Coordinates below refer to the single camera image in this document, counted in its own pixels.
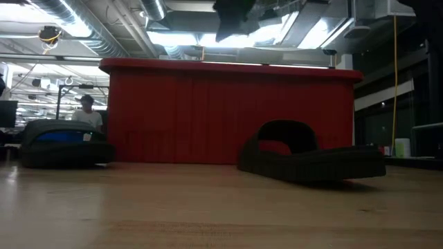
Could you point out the plain black slide sandal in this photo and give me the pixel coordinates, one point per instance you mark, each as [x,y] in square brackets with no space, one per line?
[311,166]

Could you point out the large red plastic bin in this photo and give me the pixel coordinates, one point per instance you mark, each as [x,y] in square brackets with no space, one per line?
[207,114]

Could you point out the person in background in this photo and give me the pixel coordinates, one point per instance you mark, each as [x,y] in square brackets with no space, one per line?
[88,117]

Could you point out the small red box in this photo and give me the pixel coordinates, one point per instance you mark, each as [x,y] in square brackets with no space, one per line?
[380,150]

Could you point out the white and green cup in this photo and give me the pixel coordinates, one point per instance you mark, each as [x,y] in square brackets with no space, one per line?
[402,148]

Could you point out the black slide sandal blue insole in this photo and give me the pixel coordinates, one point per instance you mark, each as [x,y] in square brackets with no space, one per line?
[65,155]

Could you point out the black computer monitor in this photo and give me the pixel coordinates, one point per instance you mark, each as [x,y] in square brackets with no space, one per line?
[8,114]

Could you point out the small black security camera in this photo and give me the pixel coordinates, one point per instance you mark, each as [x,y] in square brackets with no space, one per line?
[329,52]

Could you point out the spiral metal ceiling duct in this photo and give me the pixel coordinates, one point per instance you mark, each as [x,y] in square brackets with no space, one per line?
[97,38]

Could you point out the black background frame stand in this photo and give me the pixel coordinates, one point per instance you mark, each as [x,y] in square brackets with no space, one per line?
[83,86]

